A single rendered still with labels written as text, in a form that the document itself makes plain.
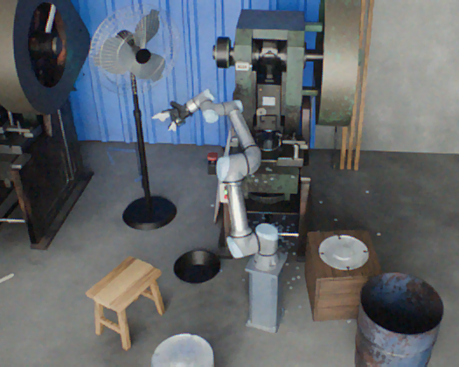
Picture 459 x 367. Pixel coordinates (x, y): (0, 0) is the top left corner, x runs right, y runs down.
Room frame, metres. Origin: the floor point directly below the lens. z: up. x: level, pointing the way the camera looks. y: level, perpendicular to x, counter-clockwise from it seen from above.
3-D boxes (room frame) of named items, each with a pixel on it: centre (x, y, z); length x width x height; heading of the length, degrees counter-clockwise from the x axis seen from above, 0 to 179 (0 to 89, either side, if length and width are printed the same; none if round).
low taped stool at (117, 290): (2.21, 0.85, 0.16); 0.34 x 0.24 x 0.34; 152
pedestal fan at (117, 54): (3.57, 0.99, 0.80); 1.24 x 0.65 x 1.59; 0
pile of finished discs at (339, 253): (2.48, -0.37, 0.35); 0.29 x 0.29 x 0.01
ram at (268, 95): (3.05, 0.10, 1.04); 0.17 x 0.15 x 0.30; 0
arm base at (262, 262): (2.28, 0.07, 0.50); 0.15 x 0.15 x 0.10
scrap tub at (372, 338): (1.98, -0.62, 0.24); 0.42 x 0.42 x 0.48
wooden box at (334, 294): (2.48, -0.37, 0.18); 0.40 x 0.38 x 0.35; 7
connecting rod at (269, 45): (3.09, 0.10, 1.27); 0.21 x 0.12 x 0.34; 0
